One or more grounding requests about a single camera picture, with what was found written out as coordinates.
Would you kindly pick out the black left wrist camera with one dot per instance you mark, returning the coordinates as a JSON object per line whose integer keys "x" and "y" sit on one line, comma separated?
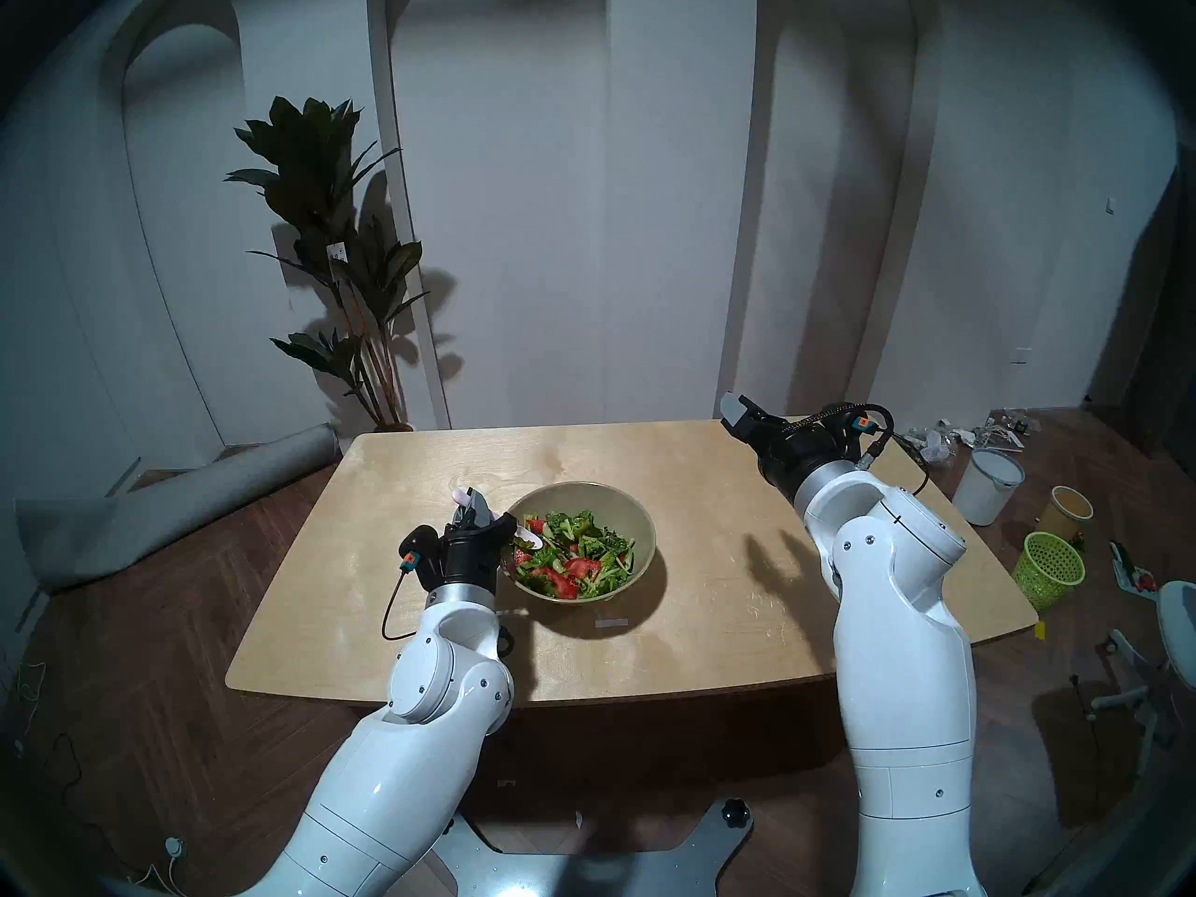
{"x": 418, "y": 545}

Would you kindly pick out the white swivel chair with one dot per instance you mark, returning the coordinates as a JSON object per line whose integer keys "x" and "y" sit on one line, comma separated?
{"x": 1177, "y": 629}

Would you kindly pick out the rolled grey floor mat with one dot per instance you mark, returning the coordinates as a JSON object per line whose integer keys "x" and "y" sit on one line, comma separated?
{"x": 177, "y": 507}

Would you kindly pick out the dark grey cabinet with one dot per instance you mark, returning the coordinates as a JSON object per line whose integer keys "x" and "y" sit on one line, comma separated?
{"x": 1168, "y": 325}

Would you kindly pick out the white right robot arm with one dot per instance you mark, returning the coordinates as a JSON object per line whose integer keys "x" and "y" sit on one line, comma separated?
{"x": 897, "y": 643}

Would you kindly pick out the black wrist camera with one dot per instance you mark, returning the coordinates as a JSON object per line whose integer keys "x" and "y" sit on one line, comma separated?
{"x": 418, "y": 545}
{"x": 860, "y": 420}

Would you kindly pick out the crumpled white plastic wrappers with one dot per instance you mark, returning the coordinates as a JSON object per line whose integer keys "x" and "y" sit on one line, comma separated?
{"x": 934, "y": 442}

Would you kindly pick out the white plastic bucket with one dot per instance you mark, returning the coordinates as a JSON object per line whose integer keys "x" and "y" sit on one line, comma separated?
{"x": 983, "y": 489}

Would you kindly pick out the white plant tag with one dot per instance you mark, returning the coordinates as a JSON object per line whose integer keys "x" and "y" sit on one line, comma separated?
{"x": 337, "y": 250}

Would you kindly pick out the white power adapter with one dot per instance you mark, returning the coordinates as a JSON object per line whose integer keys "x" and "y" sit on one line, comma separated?
{"x": 174, "y": 847}

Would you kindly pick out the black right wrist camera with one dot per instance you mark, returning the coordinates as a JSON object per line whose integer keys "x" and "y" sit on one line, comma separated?
{"x": 860, "y": 420}

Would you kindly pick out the beige green salad bowl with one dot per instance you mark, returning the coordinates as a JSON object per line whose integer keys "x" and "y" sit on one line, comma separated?
{"x": 607, "y": 503}

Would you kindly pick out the small packaging litter pile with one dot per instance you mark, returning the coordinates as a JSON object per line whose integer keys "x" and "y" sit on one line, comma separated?
{"x": 1009, "y": 428}

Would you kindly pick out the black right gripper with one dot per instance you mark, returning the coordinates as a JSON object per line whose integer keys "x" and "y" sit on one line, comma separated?
{"x": 794, "y": 451}

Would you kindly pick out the beige paper cup bin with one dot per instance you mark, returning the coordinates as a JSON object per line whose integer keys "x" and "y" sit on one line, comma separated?
{"x": 1065, "y": 515}

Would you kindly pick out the tall dark green potted plant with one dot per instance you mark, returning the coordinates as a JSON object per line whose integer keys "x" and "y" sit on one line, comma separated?
{"x": 313, "y": 185}

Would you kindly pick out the black base knob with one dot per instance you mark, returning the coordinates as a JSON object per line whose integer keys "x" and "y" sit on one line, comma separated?
{"x": 736, "y": 813}

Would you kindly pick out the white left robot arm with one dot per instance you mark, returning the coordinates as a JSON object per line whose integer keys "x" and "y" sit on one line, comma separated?
{"x": 402, "y": 746}

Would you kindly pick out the green mesh basket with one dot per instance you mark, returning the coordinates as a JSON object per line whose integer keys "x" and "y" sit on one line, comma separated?
{"x": 1048, "y": 568}

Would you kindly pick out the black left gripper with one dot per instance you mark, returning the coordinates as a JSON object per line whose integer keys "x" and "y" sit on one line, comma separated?
{"x": 462, "y": 559}

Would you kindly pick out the pale pink white spoon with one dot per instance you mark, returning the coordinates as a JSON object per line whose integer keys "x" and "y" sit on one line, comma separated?
{"x": 534, "y": 537}

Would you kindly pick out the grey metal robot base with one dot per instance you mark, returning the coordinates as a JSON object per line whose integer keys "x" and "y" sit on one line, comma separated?
{"x": 598, "y": 872}

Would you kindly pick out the mixed green salad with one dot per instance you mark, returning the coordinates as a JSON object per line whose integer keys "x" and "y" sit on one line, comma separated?
{"x": 575, "y": 554}

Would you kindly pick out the white cutting board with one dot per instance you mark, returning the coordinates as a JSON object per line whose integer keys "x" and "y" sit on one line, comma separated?
{"x": 1138, "y": 579}

